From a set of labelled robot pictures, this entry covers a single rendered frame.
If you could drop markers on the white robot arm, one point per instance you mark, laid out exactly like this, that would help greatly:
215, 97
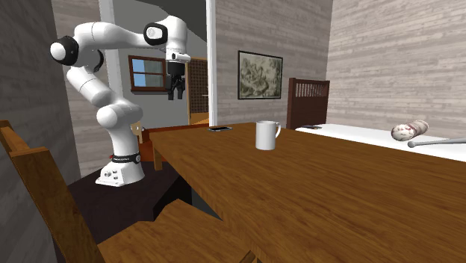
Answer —
118, 131

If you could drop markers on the brown framed window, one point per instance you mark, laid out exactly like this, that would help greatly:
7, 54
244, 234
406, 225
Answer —
147, 74

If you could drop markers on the small dark flat device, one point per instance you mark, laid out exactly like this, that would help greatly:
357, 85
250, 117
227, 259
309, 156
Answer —
311, 127

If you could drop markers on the wooden lattice door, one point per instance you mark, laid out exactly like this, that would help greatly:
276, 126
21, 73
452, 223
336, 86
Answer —
198, 89

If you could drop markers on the white red patterned bolster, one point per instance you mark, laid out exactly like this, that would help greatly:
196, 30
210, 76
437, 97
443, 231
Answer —
409, 130

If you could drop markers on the dark robot stand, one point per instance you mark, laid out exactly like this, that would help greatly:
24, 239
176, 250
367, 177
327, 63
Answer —
120, 207

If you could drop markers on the grey baseball bat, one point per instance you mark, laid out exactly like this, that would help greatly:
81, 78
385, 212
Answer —
435, 142

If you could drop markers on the orange-brown wooden chair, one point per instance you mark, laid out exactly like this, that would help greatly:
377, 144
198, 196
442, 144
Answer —
146, 150

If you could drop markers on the light brown wooden chair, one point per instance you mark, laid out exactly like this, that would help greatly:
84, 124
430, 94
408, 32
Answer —
174, 236

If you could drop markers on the bed with dark wooden headboard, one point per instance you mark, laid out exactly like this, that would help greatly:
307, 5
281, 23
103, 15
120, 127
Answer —
307, 105

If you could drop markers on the dark framed wall picture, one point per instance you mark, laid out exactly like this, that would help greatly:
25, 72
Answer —
260, 75

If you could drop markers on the white mug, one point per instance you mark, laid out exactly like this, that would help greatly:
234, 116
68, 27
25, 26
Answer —
265, 135

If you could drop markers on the black phone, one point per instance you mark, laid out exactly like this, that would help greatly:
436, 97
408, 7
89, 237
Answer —
220, 128

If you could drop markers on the brown wooden table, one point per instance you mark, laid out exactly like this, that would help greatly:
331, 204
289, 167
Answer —
320, 196

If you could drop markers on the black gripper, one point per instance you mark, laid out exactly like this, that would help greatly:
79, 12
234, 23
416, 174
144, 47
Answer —
176, 68

